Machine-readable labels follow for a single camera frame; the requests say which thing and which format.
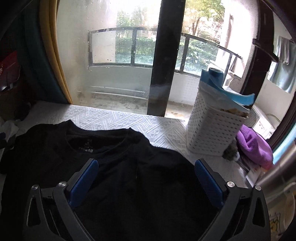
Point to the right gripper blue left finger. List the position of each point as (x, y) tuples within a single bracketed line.
[(51, 211)]

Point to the balcony railing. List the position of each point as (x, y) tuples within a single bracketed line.
[(146, 47)]

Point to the yellow curtain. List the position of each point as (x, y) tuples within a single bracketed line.
[(48, 24)]

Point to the white perforated plastic basket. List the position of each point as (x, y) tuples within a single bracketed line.
[(210, 131)]

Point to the purple cloth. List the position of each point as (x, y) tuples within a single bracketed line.
[(255, 147)]

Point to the black window frame post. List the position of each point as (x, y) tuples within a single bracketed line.
[(165, 55)]

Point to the white bed sheet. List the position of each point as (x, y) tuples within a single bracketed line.
[(162, 132)]

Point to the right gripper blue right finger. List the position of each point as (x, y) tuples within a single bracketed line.
[(242, 212)]

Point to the red screen tablet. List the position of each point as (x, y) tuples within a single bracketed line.
[(10, 71)]

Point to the blue bag in basket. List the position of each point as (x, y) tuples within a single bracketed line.
[(211, 88)]

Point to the teal curtain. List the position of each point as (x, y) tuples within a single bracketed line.
[(21, 31)]

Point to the hanging grey towel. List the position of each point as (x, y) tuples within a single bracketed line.
[(282, 73)]

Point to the silver metal bottle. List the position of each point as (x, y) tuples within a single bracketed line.
[(280, 177)]

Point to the black t-shirt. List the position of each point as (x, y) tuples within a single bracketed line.
[(141, 192)]

